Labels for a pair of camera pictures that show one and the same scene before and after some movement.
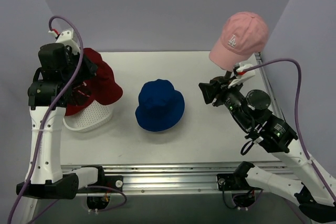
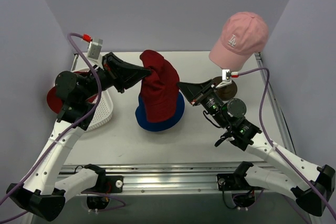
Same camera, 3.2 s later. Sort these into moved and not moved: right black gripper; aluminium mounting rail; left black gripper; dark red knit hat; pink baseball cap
Moved: left black gripper; dark red knit hat; right black gripper
Not moved: pink baseball cap; aluminium mounting rail
